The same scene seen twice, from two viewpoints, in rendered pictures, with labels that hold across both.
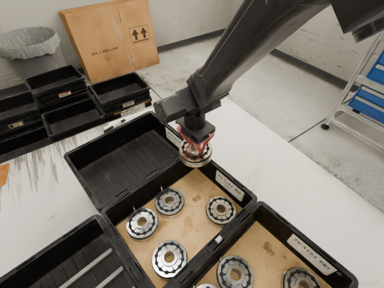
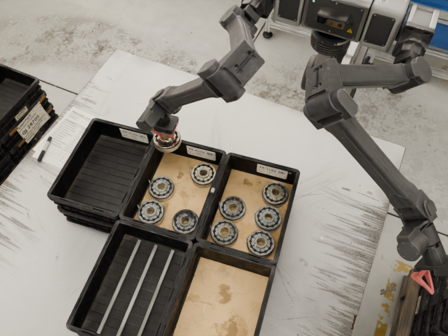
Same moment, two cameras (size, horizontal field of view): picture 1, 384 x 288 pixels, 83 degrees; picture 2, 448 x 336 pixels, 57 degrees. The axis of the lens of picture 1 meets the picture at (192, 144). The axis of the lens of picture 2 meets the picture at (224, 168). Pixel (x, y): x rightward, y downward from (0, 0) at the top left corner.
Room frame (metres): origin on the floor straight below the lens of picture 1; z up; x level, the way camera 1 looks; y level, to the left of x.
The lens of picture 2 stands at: (-0.46, 0.26, 2.32)
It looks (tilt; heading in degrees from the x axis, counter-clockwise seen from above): 58 degrees down; 330
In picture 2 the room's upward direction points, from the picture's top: 1 degrees counter-clockwise
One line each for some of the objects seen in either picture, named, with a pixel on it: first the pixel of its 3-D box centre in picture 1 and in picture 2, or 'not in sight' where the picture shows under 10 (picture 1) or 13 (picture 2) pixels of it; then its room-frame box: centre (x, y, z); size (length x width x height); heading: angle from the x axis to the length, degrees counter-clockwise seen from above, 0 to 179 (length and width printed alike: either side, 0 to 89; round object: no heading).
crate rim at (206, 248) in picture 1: (180, 206); (175, 184); (0.32, 0.03, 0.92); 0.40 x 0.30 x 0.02; 132
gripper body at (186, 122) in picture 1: (194, 118); (161, 117); (0.45, -0.01, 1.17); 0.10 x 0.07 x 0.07; 41
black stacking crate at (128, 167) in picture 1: (133, 160); (108, 171); (0.54, 0.23, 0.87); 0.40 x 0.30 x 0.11; 132
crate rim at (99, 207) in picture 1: (130, 152); (105, 165); (0.54, 0.23, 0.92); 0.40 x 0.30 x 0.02; 132
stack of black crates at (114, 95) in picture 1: (126, 108); (13, 119); (1.52, 0.58, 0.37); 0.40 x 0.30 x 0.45; 124
